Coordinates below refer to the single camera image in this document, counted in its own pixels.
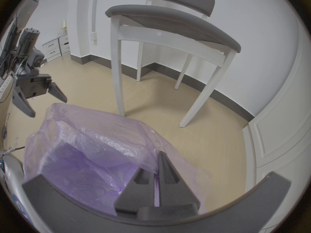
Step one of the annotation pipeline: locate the white bedside table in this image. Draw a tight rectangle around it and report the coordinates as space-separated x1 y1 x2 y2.
42 38 62 63
59 34 71 55

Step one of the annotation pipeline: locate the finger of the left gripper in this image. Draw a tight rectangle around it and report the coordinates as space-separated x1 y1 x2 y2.
12 86 36 118
47 82 68 103

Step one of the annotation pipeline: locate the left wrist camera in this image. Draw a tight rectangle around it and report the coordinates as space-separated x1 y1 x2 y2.
26 49 46 69

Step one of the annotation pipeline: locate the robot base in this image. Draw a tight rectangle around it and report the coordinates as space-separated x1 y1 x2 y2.
0 148 54 233

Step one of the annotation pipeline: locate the white power strip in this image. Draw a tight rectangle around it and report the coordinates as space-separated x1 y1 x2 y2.
0 75 13 97

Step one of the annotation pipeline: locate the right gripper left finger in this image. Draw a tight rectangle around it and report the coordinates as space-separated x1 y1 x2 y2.
114 166 156 216

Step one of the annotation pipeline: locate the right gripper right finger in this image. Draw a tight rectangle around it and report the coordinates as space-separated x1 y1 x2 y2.
157 152 202 218

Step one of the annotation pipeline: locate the purple plastic bag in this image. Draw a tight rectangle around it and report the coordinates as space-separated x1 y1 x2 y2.
23 103 212 218

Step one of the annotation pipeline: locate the white chair with grey seat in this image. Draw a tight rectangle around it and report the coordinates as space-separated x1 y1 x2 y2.
105 0 241 128

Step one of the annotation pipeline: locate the white wardrobe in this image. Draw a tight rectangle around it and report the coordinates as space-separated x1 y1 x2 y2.
242 0 311 203

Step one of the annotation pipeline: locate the white cable duct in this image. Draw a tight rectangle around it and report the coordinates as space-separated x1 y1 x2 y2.
92 0 101 33

